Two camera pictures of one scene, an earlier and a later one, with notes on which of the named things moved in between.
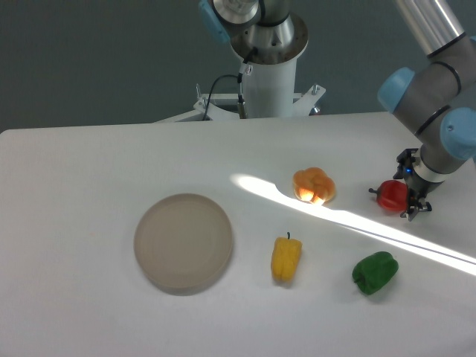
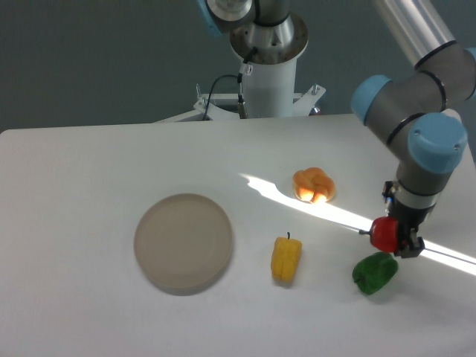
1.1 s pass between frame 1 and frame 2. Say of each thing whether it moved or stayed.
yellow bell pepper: stayed
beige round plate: stayed
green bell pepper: stayed
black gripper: moved
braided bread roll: stayed
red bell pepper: moved
